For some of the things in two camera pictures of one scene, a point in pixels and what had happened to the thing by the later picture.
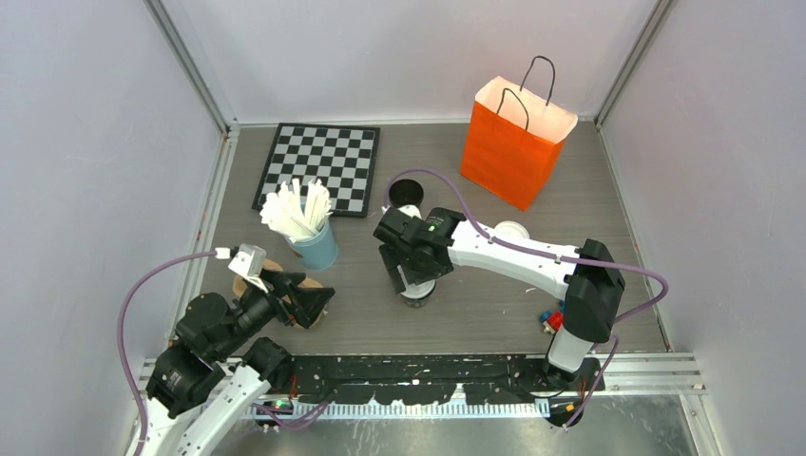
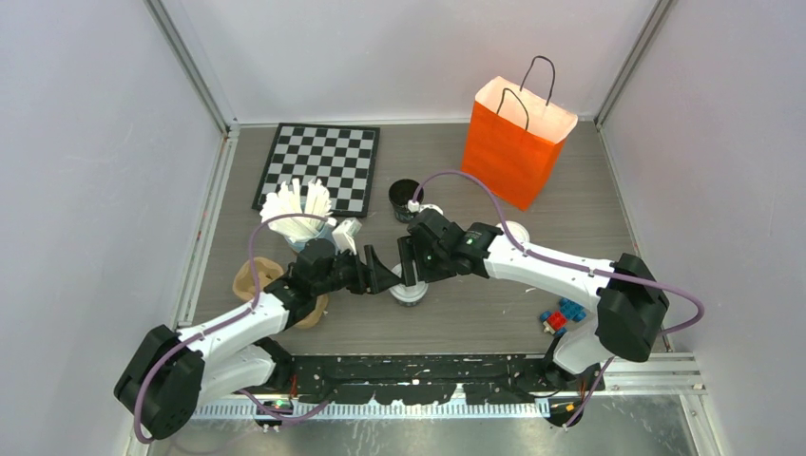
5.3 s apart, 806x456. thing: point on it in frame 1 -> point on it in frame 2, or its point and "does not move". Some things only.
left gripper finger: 311,301 -> 378,275
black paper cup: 405,192 does not move
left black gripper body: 255,309 -> 347,273
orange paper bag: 515,139 does not move
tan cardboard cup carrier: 276,265 does not move
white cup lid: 513,228 does not move
